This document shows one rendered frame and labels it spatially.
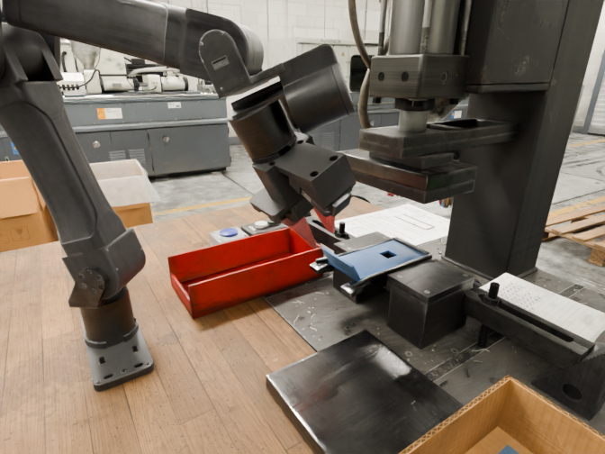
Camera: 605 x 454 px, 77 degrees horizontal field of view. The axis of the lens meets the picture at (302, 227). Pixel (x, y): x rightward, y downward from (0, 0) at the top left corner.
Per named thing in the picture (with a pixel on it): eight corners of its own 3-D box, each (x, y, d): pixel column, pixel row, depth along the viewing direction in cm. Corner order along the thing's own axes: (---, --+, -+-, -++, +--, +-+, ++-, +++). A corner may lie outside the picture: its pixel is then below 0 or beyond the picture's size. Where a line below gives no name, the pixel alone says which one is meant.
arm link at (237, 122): (308, 127, 44) (282, 71, 40) (309, 150, 40) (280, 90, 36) (255, 149, 46) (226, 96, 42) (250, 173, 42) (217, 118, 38)
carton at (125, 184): (71, 229, 290) (55, 164, 271) (154, 215, 317) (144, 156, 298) (70, 267, 234) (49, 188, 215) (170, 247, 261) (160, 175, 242)
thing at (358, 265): (320, 265, 57) (320, 247, 56) (392, 241, 65) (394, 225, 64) (350, 285, 52) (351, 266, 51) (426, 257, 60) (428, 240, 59)
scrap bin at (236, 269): (171, 286, 68) (167, 256, 66) (290, 252, 81) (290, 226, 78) (193, 320, 59) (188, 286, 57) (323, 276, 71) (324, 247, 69)
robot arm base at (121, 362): (118, 257, 61) (67, 267, 58) (146, 319, 46) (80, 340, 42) (126, 298, 64) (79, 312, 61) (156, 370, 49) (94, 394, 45)
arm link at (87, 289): (139, 240, 54) (102, 238, 54) (102, 269, 45) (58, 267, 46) (146, 278, 56) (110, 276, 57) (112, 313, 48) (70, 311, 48)
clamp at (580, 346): (452, 336, 55) (464, 276, 51) (466, 328, 57) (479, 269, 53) (564, 406, 44) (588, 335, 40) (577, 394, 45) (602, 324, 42)
